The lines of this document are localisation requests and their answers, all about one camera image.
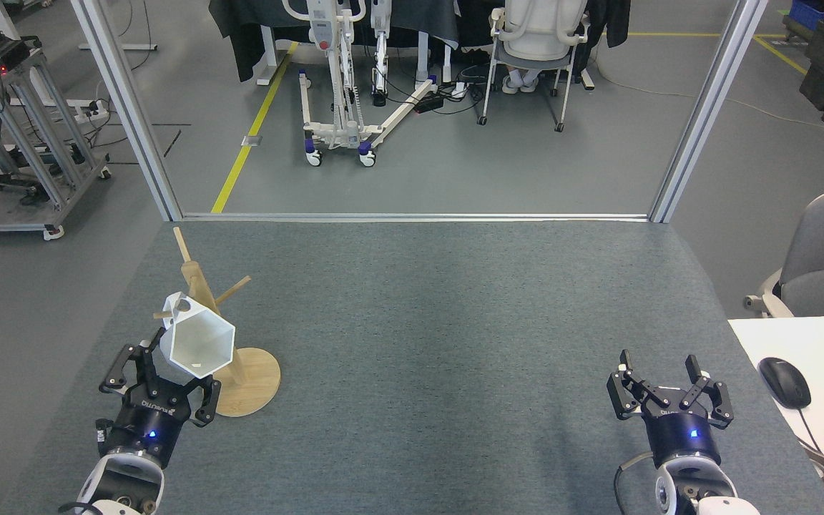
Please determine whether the wooden cup storage rack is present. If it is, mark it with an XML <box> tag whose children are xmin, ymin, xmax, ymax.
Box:
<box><xmin>153</xmin><ymin>227</ymin><xmax>282</xmax><ymax>418</ymax></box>

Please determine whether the black table cloth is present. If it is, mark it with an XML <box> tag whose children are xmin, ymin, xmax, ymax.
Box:
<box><xmin>209</xmin><ymin>0</ymin><xmax>631</xmax><ymax>83</ymax></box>

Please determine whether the black computer mouse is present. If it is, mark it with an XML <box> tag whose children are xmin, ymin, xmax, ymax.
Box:
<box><xmin>758</xmin><ymin>357</ymin><xmax>812</xmax><ymax>410</ymax></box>

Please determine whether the blue plastic bin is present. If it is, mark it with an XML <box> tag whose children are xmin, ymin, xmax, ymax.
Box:
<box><xmin>790</xmin><ymin>0</ymin><xmax>824</xmax><ymax>33</ymax></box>

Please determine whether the silver aluminium frame post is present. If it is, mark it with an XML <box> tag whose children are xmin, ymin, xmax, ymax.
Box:
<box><xmin>649</xmin><ymin>0</ymin><xmax>770</xmax><ymax>224</ymax></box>
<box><xmin>71</xmin><ymin>0</ymin><xmax>184</xmax><ymax>222</ymax></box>

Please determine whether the white office chair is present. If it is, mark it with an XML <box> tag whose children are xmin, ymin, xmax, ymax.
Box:
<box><xmin>477</xmin><ymin>0</ymin><xmax>595</xmax><ymax>133</ymax></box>

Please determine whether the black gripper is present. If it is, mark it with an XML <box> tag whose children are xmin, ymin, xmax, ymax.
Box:
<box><xmin>97</xmin><ymin>328</ymin><xmax>222</xmax><ymax>466</ymax></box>
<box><xmin>607</xmin><ymin>349</ymin><xmax>733</xmax><ymax>467</ymax></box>

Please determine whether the white hexagonal cup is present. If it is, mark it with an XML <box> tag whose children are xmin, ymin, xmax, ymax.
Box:
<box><xmin>160</xmin><ymin>292</ymin><xmax>237</xmax><ymax>378</ymax></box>

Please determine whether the white stand on wheels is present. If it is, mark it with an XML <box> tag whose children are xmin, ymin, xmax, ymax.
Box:
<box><xmin>282</xmin><ymin>0</ymin><xmax>440</xmax><ymax>169</ymax></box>

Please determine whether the metal frame cart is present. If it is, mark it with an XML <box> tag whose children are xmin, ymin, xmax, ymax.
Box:
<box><xmin>0</xmin><ymin>39</ymin><xmax>112</xmax><ymax>241</ymax></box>

